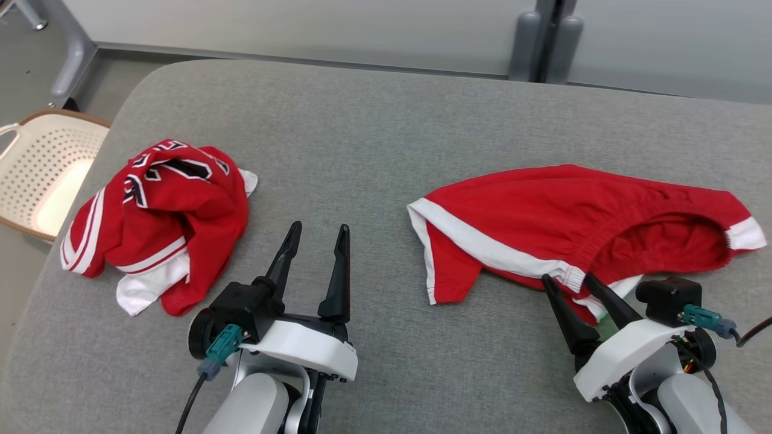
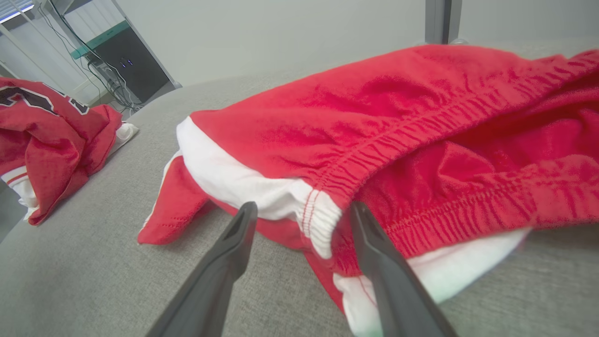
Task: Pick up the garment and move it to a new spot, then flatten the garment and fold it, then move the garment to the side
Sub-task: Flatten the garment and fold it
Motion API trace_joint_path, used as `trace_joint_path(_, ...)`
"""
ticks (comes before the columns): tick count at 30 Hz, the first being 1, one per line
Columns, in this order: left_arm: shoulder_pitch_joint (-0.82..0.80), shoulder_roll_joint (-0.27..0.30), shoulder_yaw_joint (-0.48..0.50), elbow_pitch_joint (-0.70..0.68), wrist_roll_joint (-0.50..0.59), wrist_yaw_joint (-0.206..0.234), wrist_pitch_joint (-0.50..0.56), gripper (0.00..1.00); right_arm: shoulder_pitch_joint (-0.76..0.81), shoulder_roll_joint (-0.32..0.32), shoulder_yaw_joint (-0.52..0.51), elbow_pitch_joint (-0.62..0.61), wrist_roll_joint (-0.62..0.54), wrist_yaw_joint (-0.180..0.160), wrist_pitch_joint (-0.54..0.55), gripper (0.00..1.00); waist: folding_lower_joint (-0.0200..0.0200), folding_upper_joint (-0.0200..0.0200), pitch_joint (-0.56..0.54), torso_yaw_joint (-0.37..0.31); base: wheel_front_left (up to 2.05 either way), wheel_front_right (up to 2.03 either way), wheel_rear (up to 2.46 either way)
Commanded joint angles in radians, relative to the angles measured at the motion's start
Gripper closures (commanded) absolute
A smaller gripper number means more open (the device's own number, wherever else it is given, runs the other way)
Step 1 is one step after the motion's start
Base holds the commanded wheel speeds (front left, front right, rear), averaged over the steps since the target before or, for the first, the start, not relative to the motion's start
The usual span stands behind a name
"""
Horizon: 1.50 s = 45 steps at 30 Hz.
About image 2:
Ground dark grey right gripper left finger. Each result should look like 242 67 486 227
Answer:
145 201 259 337

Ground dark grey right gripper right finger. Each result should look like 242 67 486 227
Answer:
350 201 457 337

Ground red white shorts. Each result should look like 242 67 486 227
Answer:
137 44 599 337

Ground red basketball jersey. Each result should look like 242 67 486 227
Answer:
0 77 139 226

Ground grey fabric sofa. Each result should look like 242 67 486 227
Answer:
0 40 599 337

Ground black cabinet with green strip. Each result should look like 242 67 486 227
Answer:
70 21 177 104

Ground bright window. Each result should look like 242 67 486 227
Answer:
0 0 36 24

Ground grey partition post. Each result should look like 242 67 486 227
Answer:
425 0 463 45

